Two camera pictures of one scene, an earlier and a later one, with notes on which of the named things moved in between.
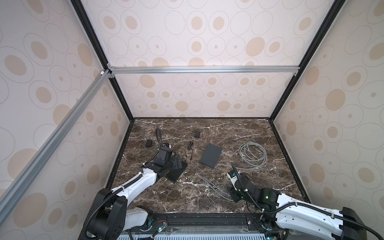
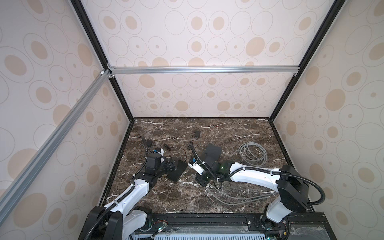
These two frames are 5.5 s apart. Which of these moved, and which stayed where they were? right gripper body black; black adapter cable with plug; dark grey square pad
Moved: right gripper body black
Stayed: dark grey square pad; black adapter cable with plug
